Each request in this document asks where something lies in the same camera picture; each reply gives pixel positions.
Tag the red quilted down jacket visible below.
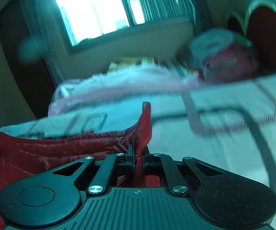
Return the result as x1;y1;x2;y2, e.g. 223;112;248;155
0;102;152;229

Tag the white patterned bed sheet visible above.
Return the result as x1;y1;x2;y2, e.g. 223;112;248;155
1;74;276;229

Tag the pink folded blanket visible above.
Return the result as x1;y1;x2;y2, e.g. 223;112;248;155
48;64;199;116

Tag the yellow cloth near window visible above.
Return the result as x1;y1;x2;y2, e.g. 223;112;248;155
108;57;159;72

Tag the dark wooden door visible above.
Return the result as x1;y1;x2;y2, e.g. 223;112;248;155
0;0;55;118

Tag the grey-blue left curtain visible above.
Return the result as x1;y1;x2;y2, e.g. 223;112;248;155
20;0;63;85

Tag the grey-blue curtain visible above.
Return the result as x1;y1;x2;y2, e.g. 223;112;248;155
20;0;63;85
189;0;214;35

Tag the bright window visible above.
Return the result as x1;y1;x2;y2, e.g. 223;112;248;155
47;0;196;48

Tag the red white scalloped headboard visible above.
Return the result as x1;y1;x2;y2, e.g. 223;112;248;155
227;0;276;72

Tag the grey-blue right curtain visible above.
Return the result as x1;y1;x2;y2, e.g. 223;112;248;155
189;0;214;35

